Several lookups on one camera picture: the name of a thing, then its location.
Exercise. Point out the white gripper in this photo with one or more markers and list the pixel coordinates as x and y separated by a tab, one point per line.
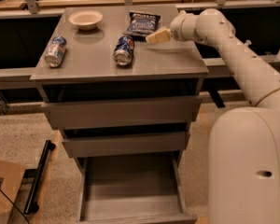
177	27

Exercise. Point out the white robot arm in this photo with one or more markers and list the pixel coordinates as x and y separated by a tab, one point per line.
244	143

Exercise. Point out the grey drawer cabinet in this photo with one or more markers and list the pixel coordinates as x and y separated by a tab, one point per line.
89	73

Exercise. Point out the middle grey drawer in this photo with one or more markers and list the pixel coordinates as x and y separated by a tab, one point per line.
125	144

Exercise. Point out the top grey drawer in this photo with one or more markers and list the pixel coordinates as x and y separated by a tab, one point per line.
122	112

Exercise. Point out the open bottom grey drawer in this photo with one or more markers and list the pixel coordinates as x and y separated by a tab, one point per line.
132	189

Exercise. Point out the center blue soda can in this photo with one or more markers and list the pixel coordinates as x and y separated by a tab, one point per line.
123	51

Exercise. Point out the blue soda can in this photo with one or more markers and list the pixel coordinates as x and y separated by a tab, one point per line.
123	51
56	51

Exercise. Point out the white paper bowl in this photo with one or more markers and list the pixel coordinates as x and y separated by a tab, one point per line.
86	20

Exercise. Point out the left blue soda can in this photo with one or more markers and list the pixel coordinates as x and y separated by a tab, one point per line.
56	51

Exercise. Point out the cardboard box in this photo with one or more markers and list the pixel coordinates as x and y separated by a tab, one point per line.
11	175

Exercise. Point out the left black floor bar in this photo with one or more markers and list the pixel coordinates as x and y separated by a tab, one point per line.
36	174

